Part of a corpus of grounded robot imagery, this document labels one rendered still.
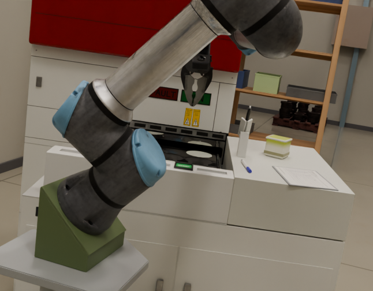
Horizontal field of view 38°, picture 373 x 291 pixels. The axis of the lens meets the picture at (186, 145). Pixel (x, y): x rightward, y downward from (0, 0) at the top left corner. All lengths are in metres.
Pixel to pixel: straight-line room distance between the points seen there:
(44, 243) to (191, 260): 0.55
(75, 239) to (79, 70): 1.11
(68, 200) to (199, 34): 0.46
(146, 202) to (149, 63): 0.62
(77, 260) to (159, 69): 0.45
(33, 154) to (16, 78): 2.42
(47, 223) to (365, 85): 9.29
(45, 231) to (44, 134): 1.07
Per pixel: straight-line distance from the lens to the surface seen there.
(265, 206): 1.62
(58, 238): 1.25
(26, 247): 1.34
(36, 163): 2.33
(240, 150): 1.85
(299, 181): 1.66
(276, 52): 1.11
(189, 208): 1.61
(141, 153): 1.13
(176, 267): 1.68
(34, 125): 2.30
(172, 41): 1.08
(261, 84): 6.30
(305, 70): 10.32
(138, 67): 1.10
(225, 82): 2.17
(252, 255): 1.67
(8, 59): 4.58
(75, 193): 1.22
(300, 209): 1.64
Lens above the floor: 1.36
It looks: 12 degrees down
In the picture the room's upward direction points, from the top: 8 degrees clockwise
